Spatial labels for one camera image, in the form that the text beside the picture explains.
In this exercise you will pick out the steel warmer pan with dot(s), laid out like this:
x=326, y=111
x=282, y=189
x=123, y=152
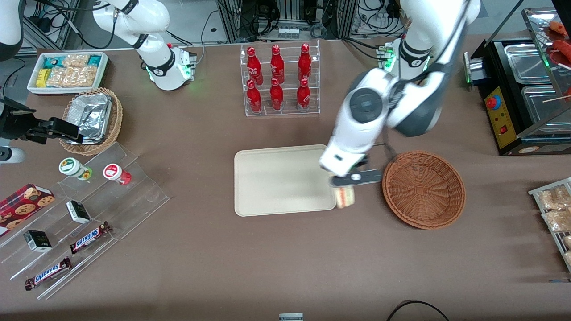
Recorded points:
x=526, y=62
x=542, y=109

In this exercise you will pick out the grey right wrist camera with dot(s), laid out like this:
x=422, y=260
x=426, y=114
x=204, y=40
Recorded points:
x=11, y=155

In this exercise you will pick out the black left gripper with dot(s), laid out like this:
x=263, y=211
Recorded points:
x=362, y=163

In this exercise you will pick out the red cookie box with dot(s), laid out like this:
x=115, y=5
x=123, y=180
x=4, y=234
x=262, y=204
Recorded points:
x=22, y=207

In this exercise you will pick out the teal snack pack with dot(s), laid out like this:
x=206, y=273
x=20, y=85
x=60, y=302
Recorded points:
x=94, y=60
x=51, y=62

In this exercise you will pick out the Snickers chocolate bar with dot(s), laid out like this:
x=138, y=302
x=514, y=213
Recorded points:
x=47, y=274
x=89, y=238

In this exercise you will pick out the green lidded cup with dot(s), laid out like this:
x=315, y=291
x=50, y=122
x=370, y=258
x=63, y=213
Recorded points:
x=71, y=166

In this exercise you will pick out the small grey object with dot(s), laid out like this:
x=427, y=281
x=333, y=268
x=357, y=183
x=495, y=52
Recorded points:
x=291, y=317

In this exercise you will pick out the clear acrylic bottle rack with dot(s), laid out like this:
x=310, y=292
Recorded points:
x=289, y=112

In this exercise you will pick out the clear cracker bag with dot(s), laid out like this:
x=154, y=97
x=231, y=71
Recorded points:
x=76, y=60
x=71, y=76

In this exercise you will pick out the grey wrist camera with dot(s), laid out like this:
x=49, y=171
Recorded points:
x=357, y=178
x=11, y=155

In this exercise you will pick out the clear acrylic stepped display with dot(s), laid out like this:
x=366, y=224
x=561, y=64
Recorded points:
x=134, y=196

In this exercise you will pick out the red lidded cup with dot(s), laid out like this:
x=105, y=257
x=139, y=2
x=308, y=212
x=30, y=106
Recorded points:
x=113, y=172

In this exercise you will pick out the aluminium frame rack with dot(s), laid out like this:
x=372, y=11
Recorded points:
x=232, y=26

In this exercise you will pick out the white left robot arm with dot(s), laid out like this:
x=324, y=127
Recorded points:
x=361, y=129

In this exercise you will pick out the silver foil container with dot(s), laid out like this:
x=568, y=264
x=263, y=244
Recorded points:
x=91, y=116

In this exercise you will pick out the triangle sandwich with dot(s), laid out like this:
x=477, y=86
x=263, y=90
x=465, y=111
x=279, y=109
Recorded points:
x=345, y=197

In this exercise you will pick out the small black box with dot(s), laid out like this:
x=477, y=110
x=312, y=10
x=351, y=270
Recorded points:
x=78, y=211
x=38, y=240

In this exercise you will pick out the yellow snack pack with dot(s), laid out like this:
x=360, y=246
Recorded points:
x=42, y=78

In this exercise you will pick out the red sausage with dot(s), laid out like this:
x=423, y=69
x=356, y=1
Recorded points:
x=563, y=47

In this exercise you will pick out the red cola bottle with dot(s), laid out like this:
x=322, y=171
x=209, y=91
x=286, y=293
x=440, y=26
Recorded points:
x=303, y=96
x=276, y=97
x=304, y=62
x=277, y=66
x=254, y=67
x=254, y=99

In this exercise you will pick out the light wicker basket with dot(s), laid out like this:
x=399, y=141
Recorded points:
x=117, y=118

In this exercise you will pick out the brown wicker basket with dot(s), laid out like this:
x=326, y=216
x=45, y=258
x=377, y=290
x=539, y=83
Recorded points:
x=424, y=189

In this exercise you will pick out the white rectangular snack bin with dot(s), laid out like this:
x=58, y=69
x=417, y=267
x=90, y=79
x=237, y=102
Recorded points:
x=67, y=90

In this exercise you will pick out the grey box with green light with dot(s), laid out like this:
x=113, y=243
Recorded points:
x=473, y=71

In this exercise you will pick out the white power strip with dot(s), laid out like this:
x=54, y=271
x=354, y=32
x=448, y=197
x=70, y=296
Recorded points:
x=288, y=33

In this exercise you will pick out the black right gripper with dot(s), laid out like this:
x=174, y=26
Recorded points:
x=18, y=125

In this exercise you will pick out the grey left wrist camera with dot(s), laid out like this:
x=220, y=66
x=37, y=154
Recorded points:
x=357, y=178

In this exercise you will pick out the bagged pastry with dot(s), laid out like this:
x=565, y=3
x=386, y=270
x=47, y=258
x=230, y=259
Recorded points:
x=567, y=241
x=568, y=258
x=557, y=220
x=553, y=198

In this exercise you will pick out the beige plastic tray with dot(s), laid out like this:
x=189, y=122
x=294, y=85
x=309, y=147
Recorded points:
x=281, y=183

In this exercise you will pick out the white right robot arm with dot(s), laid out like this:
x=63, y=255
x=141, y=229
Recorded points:
x=165, y=71

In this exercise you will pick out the black food warmer machine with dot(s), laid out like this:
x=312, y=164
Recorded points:
x=504, y=116

